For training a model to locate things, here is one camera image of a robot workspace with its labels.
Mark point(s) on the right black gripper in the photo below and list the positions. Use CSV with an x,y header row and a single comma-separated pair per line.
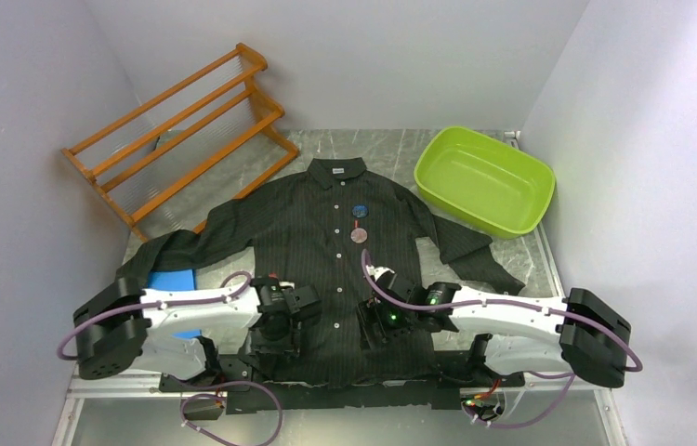
x,y
371,310

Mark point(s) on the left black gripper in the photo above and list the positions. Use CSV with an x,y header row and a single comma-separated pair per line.
x,y
287,344

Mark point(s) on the black pinstriped shirt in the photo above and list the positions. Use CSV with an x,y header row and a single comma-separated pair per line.
x,y
299,229

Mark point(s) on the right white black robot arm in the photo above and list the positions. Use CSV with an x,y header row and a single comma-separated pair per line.
x,y
576,334

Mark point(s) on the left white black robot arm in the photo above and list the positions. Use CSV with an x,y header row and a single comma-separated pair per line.
x,y
111,335

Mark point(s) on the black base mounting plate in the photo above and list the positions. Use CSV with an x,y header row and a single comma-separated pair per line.
x,y
439,392

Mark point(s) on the blue flat mat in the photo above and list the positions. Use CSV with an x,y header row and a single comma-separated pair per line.
x,y
173,289

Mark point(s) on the lime green plastic basin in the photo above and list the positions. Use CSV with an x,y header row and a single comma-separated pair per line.
x,y
485,182

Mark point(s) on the orange wooden shoe rack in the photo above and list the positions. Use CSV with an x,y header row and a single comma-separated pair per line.
x,y
208,138

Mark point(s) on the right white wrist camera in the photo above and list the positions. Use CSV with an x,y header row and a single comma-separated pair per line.
x,y
375,272

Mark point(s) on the aluminium frame rail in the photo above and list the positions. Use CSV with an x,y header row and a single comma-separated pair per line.
x,y
140,384

